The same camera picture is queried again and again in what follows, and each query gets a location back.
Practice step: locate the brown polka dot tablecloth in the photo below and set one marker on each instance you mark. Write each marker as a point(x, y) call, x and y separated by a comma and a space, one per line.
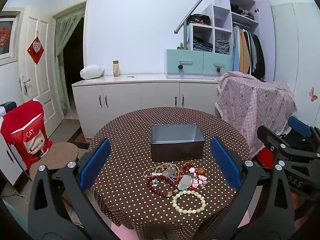
point(125, 142)

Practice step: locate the dark clothes on shelf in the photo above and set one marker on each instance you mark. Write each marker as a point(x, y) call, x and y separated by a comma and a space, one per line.
point(242, 11)

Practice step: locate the window with red decoration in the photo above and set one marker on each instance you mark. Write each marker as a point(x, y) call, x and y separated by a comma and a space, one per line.
point(7, 35)

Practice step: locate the white panel door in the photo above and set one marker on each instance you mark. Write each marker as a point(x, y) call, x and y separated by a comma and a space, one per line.
point(45, 85)

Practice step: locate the brown round stool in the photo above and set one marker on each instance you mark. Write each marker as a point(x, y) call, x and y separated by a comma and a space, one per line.
point(62, 152)

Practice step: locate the small green cactus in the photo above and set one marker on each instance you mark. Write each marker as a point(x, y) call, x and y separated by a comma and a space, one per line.
point(180, 46)

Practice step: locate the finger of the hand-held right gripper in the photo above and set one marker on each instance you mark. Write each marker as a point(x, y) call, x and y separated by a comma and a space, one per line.
point(271, 136)
point(298, 125)

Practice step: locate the white sideboard cabinet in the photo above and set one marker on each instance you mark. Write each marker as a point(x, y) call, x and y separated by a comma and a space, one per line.
point(130, 97)

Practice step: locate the grey metal handrail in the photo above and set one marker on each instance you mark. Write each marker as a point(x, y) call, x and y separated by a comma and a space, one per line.
point(197, 10)

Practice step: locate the grey folded clothes stack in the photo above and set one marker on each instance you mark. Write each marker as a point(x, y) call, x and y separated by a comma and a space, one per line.
point(222, 47)

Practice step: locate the row of hanging clothes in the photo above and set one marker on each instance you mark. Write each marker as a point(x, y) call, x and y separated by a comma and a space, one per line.
point(247, 52)

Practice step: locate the grey metal tin box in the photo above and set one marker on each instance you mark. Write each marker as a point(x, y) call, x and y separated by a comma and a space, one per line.
point(175, 150)

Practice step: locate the wooden bottle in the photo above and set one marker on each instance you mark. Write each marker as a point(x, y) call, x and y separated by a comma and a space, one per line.
point(116, 68)

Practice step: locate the white plastic bag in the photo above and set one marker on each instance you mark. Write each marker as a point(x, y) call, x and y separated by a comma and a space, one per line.
point(91, 72)

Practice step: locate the butterfly wall sticker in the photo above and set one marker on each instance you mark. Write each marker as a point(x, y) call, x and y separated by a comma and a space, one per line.
point(313, 94)

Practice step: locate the dark folded clothes pile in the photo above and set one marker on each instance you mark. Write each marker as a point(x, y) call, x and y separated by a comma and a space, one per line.
point(198, 19)

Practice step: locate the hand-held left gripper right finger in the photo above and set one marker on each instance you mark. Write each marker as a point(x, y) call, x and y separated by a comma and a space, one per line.
point(225, 162)

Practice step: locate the orange bead charm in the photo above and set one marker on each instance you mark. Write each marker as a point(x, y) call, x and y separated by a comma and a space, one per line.
point(201, 171)

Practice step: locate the teal drawer unit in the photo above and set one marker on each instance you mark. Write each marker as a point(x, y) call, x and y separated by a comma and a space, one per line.
point(195, 62)

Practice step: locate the white open shelf wardrobe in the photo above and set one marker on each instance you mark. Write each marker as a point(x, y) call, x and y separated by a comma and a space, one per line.
point(221, 16)

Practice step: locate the pink printed blanket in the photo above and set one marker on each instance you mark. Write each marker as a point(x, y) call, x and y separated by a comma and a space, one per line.
point(250, 105)

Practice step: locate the green curtain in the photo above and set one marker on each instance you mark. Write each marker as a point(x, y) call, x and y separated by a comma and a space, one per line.
point(61, 55)

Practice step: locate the folded jeans stack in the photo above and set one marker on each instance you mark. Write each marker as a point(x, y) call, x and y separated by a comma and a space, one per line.
point(202, 45)

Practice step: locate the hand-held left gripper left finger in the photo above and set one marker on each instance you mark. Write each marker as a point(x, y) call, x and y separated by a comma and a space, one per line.
point(96, 165)

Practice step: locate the red diamond door decoration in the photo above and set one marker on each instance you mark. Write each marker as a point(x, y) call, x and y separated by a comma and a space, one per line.
point(36, 50)

